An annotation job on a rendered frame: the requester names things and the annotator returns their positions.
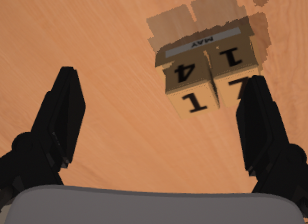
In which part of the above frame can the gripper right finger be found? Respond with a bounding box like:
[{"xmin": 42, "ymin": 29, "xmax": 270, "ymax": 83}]
[{"xmin": 236, "ymin": 75, "xmax": 308, "ymax": 218}]

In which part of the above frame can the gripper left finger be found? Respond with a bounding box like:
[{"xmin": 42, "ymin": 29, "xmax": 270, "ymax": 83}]
[{"xmin": 0, "ymin": 66, "xmax": 86, "ymax": 213}]

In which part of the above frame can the tan number cube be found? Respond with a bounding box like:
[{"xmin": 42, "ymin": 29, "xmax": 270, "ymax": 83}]
[
  {"xmin": 208, "ymin": 42, "xmax": 261, "ymax": 108},
  {"xmin": 165, "ymin": 56, "xmax": 220, "ymax": 120}
]

